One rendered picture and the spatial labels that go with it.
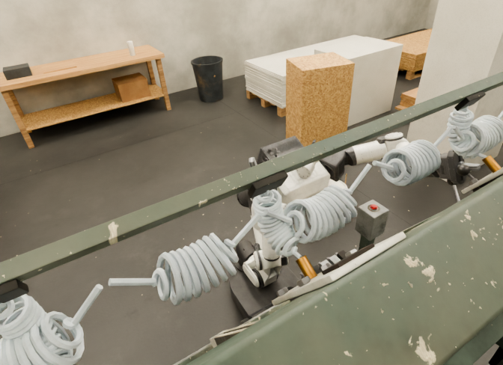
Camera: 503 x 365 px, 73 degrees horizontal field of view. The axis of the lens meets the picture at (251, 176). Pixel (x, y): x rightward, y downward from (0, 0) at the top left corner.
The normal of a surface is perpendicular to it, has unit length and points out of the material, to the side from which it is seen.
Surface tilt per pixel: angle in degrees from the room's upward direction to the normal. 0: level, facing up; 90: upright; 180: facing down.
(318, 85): 90
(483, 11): 90
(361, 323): 32
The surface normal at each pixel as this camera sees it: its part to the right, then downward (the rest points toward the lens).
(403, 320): 0.22, -0.44
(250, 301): -0.06, -0.82
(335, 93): 0.27, 0.54
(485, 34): -0.84, 0.34
